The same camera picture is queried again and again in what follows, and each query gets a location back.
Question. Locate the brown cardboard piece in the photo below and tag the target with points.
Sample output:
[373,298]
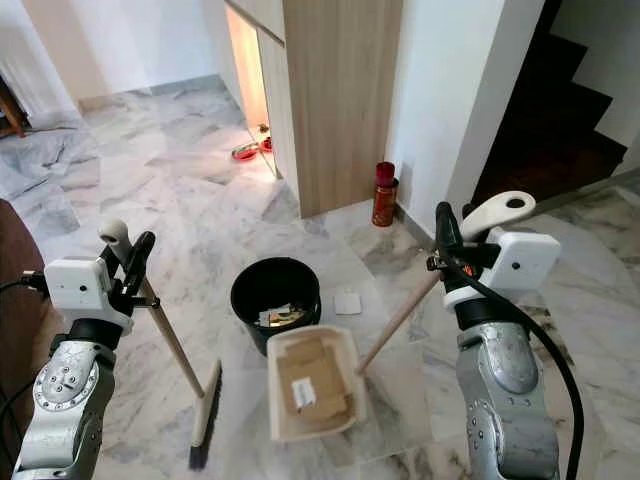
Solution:
[318,375]

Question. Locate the red spray can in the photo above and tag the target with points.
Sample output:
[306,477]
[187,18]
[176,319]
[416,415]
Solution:
[384,198]

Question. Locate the brown sofa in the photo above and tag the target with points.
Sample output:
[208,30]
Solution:
[15,330]

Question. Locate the dark wooden staircase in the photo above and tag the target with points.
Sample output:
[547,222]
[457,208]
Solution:
[550,120]

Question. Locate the white paper square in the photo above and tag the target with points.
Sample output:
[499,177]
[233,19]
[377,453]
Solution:
[347,303]

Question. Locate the black plastic bucket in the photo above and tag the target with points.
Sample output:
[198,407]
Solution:
[255,338]

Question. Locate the large red bowl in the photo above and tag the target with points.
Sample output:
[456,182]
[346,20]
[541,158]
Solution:
[244,152]

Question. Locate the rubbish in bucket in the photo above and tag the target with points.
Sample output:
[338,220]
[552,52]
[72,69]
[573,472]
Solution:
[282,317]

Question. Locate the light wooden cabinet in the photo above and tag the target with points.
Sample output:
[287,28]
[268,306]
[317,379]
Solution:
[340,100]

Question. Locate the small red bowl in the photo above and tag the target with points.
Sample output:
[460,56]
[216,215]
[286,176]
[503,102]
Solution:
[265,145]

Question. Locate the dark wooden chair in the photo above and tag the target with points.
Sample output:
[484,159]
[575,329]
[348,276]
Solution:
[10,108]

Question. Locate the small brass object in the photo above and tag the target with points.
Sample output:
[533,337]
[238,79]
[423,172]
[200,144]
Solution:
[263,128]

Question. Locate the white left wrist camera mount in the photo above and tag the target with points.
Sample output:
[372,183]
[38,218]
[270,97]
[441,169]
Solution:
[80,285]

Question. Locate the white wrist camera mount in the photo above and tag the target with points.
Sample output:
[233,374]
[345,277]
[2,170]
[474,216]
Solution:
[527,262]
[80,285]

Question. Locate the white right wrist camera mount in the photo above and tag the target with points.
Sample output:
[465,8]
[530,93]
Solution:
[527,262]

